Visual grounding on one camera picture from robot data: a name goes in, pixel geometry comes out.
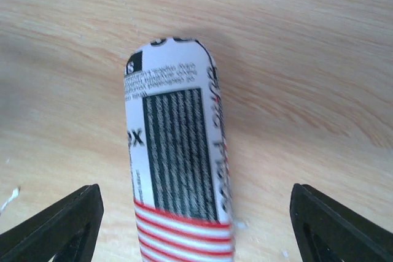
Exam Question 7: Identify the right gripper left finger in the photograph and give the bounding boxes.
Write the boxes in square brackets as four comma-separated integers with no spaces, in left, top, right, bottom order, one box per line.
[1,184,104,261]

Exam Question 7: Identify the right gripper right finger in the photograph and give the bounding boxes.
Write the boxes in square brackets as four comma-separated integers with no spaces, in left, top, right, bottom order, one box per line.
[290,183,392,261]

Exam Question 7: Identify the flag pattern glasses case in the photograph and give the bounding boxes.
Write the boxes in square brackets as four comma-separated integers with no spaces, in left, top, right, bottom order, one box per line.
[124,37,235,261]

